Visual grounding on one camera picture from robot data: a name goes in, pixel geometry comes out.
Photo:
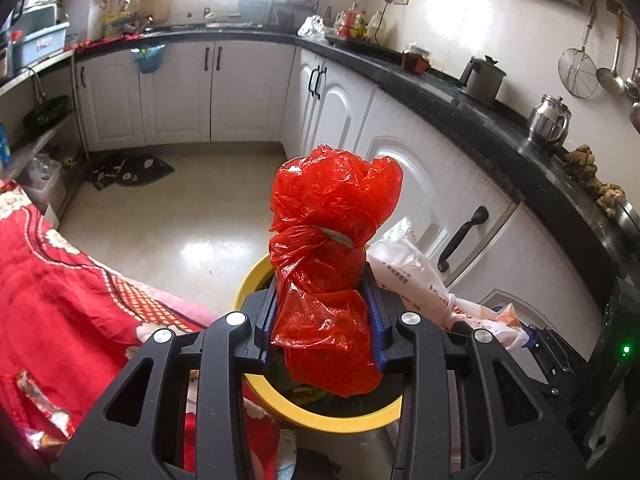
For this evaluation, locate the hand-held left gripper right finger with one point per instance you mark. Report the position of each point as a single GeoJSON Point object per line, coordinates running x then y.
{"type": "Point", "coordinates": [382, 342]}

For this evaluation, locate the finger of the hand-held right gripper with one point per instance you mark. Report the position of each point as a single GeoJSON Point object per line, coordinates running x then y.
{"type": "Point", "coordinates": [547, 360]}

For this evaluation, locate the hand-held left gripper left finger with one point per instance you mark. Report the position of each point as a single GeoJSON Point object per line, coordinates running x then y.
{"type": "Point", "coordinates": [257, 330]}

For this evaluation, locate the white plastic bag red print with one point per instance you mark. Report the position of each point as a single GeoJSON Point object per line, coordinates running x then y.
{"type": "Point", "coordinates": [405, 270]}

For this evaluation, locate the yellow rimmed black bin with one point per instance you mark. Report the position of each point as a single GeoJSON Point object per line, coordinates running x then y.
{"type": "Point", "coordinates": [320, 419]}

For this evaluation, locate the red silver snack wrapper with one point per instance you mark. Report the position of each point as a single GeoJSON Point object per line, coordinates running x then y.
{"type": "Point", "coordinates": [40, 400]}

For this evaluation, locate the pile of ginger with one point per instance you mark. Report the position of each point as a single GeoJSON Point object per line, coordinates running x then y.
{"type": "Point", "coordinates": [587, 170]}

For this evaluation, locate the dark floor mat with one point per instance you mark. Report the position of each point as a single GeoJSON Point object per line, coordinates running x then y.
{"type": "Point", "coordinates": [130, 172]}

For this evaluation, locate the red floral blanket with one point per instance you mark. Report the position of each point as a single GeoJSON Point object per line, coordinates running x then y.
{"type": "Point", "coordinates": [50, 285]}

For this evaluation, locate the steel teapot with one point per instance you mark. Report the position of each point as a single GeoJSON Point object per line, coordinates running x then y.
{"type": "Point", "coordinates": [547, 122]}

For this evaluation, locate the clear plastic container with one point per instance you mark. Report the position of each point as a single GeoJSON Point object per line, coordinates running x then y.
{"type": "Point", "coordinates": [45, 180]}

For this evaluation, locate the black kitchen countertop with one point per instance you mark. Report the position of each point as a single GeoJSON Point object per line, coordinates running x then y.
{"type": "Point", "coordinates": [440, 82]}

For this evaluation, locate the grey green kettle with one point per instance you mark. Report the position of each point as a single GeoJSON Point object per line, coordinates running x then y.
{"type": "Point", "coordinates": [482, 82]}

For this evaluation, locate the blue hanging basket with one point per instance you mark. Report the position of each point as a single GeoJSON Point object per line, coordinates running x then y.
{"type": "Point", "coordinates": [149, 60]}

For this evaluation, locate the black wok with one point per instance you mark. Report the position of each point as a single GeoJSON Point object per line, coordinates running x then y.
{"type": "Point", "coordinates": [46, 112]}

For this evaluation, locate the clear plastic bag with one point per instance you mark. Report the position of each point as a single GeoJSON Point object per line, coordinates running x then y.
{"type": "Point", "coordinates": [312, 27]}

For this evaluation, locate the blue container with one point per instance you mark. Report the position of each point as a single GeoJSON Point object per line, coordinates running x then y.
{"type": "Point", "coordinates": [5, 142]}

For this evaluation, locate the yellow oil bottle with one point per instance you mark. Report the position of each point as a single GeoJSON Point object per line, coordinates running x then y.
{"type": "Point", "coordinates": [376, 27]}

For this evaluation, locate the black dish rack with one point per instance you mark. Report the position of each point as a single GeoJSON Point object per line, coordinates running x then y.
{"type": "Point", "coordinates": [295, 16]}

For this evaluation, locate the red label oil bottle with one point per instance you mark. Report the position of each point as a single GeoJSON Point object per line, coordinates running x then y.
{"type": "Point", "coordinates": [352, 22]}

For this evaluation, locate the blue countertop organizer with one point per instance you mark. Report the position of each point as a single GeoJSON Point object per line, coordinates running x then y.
{"type": "Point", "coordinates": [255, 4]}

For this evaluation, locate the steel shelf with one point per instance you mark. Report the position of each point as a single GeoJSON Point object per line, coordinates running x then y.
{"type": "Point", "coordinates": [45, 67]}

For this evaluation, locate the blue plastic dish bin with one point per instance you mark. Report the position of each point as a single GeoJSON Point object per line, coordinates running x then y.
{"type": "Point", "coordinates": [40, 45]}

